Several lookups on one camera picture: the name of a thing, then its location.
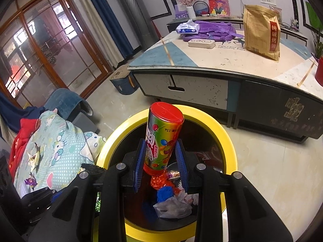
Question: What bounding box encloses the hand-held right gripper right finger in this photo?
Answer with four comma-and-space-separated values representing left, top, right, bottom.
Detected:
175, 139, 294, 242

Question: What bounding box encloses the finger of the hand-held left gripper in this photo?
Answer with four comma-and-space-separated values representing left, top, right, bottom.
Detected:
80, 163, 106, 179

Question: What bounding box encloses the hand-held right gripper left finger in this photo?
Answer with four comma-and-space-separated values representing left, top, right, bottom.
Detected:
28, 139, 147, 242

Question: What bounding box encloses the candy tube with red cap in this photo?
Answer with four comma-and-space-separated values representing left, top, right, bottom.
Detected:
143, 102, 185, 177

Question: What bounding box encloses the yellow trash bin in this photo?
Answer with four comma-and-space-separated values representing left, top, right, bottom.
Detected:
92, 104, 238, 242

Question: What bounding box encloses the red foil wrapper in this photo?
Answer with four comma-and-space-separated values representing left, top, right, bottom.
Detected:
151, 173, 174, 189

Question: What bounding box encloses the cat printed turquoise blanket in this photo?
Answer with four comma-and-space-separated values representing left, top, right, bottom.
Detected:
14, 108, 106, 197

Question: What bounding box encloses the translucent plastic bag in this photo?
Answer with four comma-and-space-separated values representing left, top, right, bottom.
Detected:
153, 196, 193, 219

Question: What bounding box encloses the silver foil wrapper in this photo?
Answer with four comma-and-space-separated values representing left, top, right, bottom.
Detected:
28, 142, 42, 173

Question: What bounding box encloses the red blanket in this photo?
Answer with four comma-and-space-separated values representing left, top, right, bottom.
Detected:
9, 118, 41, 172

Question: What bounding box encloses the blue denim cloth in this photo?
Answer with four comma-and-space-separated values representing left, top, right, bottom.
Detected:
44, 88, 94, 121

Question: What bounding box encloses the blue storage stool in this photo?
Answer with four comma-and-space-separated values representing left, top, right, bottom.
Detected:
110, 65, 140, 95

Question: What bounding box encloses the blue curtain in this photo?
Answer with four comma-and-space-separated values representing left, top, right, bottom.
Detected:
81, 0, 134, 59
0, 92, 46, 134

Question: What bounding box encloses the coffee table with drawers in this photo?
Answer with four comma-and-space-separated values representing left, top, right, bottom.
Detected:
127, 29, 323, 144

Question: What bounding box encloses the beige power strip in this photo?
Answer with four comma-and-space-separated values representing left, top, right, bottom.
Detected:
188, 39, 216, 49

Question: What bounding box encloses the wooden glass door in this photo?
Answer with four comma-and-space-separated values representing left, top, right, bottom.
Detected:
0, 0, 114, 109

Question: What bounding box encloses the white tissue pack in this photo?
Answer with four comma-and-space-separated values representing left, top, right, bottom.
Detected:
176, 19, 200, 35

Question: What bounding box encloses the purple backpack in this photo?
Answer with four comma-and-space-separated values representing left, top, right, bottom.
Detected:
182, 20, 244, 43

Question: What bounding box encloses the beige curtain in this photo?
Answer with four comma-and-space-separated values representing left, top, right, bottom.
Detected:
71, 0, 124, 67

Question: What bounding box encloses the purple tissue box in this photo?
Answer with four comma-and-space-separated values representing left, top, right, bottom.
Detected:
175, 4, 188, 19

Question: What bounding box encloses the brown paper bag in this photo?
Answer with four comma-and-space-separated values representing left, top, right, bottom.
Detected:
243, 4, 281, 62

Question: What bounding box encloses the grey tower air conditioner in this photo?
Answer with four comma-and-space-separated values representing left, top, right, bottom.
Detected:
113, 0, 162, 51

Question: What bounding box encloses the colourful painting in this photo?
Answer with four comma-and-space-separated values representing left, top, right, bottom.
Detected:
208, 0, 231, 17

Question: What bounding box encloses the red plant pot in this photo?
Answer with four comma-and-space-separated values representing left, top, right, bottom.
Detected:
315, 57, 323, 86

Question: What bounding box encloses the green potted plant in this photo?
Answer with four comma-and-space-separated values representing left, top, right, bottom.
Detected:
311, 26, 323, 59

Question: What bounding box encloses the round black frame ornament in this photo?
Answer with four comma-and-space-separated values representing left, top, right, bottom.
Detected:
193, 0, 210, 16

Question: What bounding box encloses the green wall picture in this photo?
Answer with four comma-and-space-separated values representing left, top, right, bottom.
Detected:
304, 1, 323, 29

